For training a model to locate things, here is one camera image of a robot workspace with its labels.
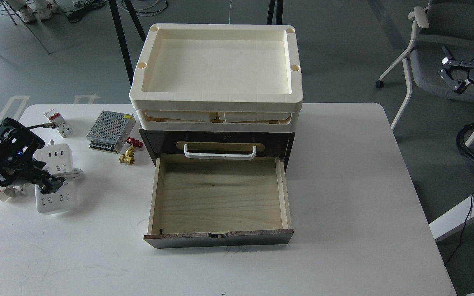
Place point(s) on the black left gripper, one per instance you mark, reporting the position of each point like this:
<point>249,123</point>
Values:
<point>17,166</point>

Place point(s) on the brass valve red handle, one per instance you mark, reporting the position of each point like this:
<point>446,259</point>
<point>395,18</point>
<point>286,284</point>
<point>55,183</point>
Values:
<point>128,156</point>

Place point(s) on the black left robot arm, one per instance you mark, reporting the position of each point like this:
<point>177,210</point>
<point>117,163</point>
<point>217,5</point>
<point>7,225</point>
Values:
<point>17,165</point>

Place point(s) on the white drawer handle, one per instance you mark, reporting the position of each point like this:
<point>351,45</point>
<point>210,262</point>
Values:
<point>218,156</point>

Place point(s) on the white red electrical component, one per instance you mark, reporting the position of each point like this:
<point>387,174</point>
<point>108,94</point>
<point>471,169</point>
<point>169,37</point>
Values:
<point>15,191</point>

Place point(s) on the white red circuit breaker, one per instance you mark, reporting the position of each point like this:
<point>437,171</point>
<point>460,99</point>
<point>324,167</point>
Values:
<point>62,125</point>

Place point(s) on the white sneakers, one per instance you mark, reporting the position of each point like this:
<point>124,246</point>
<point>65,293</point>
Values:
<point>44,9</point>

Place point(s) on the dark wooden cabinet body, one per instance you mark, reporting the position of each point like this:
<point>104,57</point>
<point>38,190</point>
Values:
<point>268,144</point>

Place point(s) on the metal mesh power supply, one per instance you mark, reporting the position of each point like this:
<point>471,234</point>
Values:
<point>110,131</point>

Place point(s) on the cream plastic tray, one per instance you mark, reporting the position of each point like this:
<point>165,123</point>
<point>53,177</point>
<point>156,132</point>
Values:
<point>274,117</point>
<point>182,64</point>

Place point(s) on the open wooden drawer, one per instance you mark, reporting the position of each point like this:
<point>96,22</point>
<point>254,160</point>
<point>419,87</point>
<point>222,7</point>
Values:
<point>217,203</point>

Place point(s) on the white power strip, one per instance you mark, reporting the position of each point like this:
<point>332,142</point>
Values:
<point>59,163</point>

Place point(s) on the cream plastic lower tray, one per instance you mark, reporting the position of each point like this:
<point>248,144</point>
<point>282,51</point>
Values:
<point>274,117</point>

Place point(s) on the grey metal chair frame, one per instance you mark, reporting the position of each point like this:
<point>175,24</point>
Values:
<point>6,24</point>

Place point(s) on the cream plastic top tray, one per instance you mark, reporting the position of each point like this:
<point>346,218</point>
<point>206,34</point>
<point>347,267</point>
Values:
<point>182,64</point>

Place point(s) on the white side table edge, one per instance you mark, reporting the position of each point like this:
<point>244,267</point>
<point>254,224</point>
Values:
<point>453,220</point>

